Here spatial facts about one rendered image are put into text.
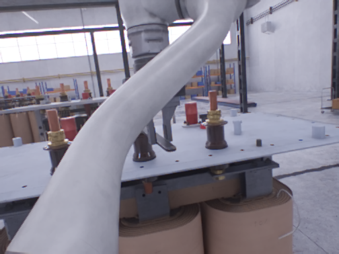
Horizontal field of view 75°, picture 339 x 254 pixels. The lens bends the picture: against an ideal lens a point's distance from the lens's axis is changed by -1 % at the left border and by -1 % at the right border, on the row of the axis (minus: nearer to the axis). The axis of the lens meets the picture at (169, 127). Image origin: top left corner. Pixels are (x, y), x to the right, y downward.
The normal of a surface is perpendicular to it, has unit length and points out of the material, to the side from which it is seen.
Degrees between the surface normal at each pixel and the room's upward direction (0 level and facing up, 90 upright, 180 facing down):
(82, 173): 42
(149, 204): 90
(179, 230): 90
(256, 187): 90
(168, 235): 90
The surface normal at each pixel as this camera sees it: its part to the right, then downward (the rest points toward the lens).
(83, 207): 0.45, -0.58
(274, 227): 0.19, 0.16
